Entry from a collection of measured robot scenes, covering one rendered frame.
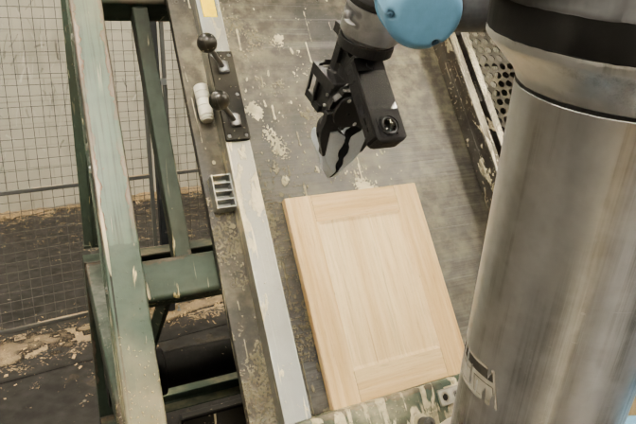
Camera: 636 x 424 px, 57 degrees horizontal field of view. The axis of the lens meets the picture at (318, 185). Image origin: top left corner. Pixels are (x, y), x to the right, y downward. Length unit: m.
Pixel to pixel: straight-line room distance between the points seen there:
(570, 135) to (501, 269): 0.07
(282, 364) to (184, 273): 0.25
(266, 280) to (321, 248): 0.14
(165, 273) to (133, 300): 0.12
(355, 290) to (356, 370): 0.15
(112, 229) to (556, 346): 0.86
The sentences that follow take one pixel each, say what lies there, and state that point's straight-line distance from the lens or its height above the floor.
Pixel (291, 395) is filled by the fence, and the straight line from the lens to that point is 1.07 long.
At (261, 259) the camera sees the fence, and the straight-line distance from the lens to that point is 1.09.
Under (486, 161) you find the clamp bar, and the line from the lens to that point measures 1.40.
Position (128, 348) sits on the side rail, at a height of 1.06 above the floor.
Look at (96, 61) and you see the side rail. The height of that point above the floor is 1.50.
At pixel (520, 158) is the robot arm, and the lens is 0.26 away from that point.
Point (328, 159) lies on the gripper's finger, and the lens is 0.79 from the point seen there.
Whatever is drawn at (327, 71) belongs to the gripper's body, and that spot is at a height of 1.50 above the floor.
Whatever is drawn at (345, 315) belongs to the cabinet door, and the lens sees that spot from 1.15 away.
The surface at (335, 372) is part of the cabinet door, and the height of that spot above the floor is 0.94.
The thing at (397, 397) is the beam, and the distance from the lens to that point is 1.14.
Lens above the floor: 1.54
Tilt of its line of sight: 14 degrees down
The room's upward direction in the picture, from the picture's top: straight up
